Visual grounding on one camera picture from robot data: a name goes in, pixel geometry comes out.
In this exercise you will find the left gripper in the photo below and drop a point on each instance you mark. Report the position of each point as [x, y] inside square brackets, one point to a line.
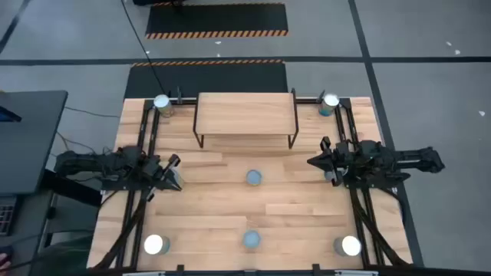
[153, 172]

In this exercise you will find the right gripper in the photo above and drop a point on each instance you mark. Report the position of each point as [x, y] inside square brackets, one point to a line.
[347, 161]

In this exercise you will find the tall silver lid can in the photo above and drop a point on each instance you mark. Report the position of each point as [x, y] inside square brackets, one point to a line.
[153, 244]

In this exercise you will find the short tin can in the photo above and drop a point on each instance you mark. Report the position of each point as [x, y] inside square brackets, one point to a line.
[251, 239]
[254, 177]

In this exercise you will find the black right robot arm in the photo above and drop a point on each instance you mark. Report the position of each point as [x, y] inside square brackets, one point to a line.
[414, 157]

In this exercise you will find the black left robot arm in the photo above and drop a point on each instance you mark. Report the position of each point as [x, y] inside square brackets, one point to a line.
[84, 163]

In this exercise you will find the tall peaches label can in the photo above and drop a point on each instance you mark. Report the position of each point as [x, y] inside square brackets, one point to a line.
[162, 102]

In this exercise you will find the black desk foot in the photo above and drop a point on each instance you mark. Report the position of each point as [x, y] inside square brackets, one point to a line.
[73, 188]

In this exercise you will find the black hazard striped floor mat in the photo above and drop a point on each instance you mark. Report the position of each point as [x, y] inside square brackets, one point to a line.
[215, 17]
[207, 78]

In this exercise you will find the black desk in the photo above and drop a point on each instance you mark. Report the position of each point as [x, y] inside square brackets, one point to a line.
[30, 142]

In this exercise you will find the computer keyboard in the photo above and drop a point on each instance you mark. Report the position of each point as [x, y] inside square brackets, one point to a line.
[7, 216]

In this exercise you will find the dark blue desk object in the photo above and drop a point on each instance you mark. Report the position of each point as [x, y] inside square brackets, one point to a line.
[8, 115]

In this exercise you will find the person's hand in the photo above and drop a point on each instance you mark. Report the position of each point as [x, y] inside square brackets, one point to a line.
[4, 262]

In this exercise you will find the black aluminium rig frame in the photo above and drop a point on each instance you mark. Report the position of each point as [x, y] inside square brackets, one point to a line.
[307, 101]

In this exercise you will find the silver angle bracket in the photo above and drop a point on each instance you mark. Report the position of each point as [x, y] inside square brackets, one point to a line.
[356, 273]
[144, 273]

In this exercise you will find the wooden shelf black metal frame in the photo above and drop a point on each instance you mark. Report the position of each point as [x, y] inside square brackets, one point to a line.
[245, 113]

